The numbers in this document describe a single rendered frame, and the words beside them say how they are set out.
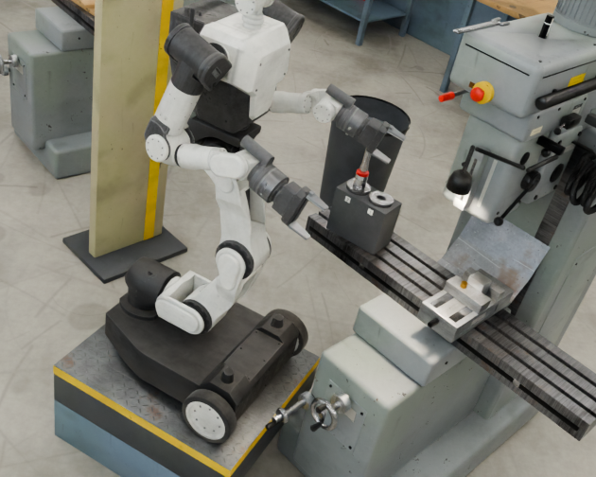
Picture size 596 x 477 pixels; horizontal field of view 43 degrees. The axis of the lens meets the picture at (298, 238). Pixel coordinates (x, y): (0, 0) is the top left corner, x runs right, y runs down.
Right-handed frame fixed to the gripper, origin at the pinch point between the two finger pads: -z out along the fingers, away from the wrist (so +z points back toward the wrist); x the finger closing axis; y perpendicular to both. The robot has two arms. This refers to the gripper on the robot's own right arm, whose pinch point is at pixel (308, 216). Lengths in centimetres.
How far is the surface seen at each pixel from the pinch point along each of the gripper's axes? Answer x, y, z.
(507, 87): 45, 42, -16
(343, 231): -44, 73, 5
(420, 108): -126, 417, 80
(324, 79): -148, 394, 156
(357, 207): -31, 72, 6
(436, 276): -36, 79, -32
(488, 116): 31, 54, -15
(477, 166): 17, 55, -21
